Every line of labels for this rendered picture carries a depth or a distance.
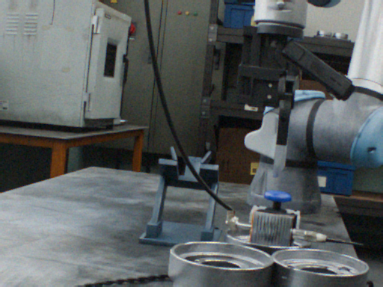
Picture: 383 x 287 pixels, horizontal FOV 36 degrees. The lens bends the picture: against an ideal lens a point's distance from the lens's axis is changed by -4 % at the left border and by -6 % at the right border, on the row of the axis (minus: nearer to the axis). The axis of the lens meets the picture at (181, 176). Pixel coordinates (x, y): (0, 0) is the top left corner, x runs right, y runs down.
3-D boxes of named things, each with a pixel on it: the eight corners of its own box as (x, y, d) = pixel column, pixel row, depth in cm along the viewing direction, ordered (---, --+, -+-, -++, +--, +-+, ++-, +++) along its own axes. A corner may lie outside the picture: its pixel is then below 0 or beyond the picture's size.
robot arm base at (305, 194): (249, 196, 128) (254, 149, 127) (319, 205, 125) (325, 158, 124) (242, 208, 113) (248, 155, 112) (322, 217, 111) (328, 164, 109)
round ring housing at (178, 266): (176, 309, 55) (180, 267, 55) (159, 275, 65) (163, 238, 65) (282, 309, 57) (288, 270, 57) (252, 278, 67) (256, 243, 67)
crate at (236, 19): (294, 42, 436) (296, 13, 433) (296, 36, 398) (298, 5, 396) (224, 34, 442) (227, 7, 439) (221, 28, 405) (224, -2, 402)
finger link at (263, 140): (241, 173, 86) (248, 108, 85) (283, 179, 85) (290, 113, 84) (240, 176, 83) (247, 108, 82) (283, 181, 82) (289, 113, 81)
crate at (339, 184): (350, 190, 437) (354, 161, 434) (352, 197, 401) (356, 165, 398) (283, 181, 449) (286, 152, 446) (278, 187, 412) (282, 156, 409)
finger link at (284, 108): (274, 143, 85) (280, 82, 84) (286, 144, 85) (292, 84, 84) (273, 144, 80) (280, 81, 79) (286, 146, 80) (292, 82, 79)
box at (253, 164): (277, 188, 410) (283, 133, 405) (206, 180, 414) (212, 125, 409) (274, 181, 449) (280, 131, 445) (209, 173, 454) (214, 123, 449)
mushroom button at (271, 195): (287, 229, 84) (292, 194, 83) (259, 226, 85) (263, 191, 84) (288, 224, 88) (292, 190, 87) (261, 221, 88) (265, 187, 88)
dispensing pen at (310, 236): (361, 260, 68) (227, 237, 74) (366, 225, 67) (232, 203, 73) (359, 264, 66) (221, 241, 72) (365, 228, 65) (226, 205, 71)
